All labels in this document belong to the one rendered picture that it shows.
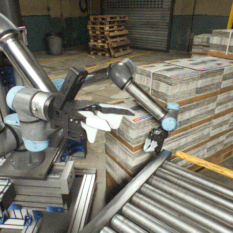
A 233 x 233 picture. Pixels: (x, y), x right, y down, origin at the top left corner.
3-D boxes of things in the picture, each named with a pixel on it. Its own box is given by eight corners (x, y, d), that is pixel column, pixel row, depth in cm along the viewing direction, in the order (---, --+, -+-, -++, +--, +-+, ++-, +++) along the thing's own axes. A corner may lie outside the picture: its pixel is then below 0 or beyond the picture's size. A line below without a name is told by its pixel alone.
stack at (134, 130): (104, 186, 198) (102, 102, 160) (189, 147, 255) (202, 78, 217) (130, 215, 169) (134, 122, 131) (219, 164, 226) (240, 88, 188)
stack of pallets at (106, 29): (108, 49, 890) (108, 15, 832) (128, 52, 844) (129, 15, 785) (87, 54, 791) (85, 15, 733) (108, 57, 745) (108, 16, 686)
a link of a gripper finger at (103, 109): (133, 128, 56) (97, 125, 56) (135, 106, 54) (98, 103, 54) (133, 133, 53) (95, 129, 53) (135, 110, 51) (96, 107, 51)
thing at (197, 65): (163, 62, 179) (163, 61, 179) (186, 58, 193) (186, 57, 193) (200, 71, 152) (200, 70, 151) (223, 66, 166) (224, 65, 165)
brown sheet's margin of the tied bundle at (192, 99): (152, 103, 158) (152, 97, 156) (179, 95, 172) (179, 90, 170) (168, 110, 146) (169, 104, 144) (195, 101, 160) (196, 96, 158)
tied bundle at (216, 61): (182, 83, 203) (186, 58, 192) (202, 78, 217) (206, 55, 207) (219, 95, 174) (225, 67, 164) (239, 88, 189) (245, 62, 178)
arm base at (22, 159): (5, 169, 94) (-1, 150, 90) (20, 149, 108) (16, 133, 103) (37, 171, 93) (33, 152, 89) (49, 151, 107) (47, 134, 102)
